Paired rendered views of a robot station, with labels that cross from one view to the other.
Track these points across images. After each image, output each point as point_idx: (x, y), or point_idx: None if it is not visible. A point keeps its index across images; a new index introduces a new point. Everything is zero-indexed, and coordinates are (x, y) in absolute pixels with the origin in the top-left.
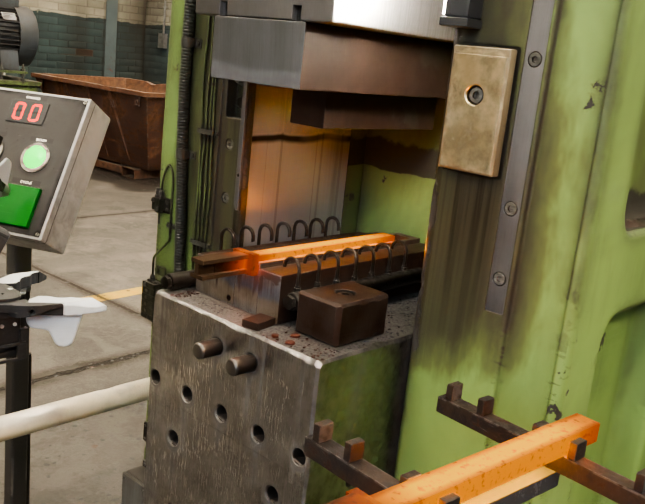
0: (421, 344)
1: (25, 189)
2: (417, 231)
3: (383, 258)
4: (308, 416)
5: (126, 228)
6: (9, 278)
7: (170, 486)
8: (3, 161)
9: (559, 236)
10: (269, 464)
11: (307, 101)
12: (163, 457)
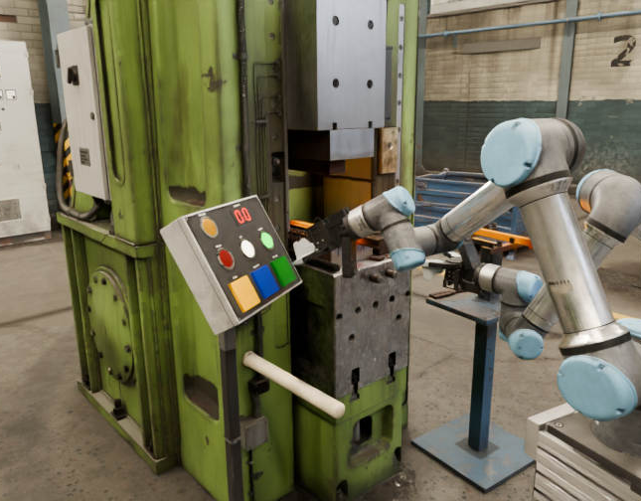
0: None
1: (281, 259)
2: None
3: None
4: (409, 275)
5: None
6: (434, 260)
7: (352, 362)
8: (306, 240)
9: (407, 185)
10: (397, 306)
11: (337, 162)
12: (347, 352)
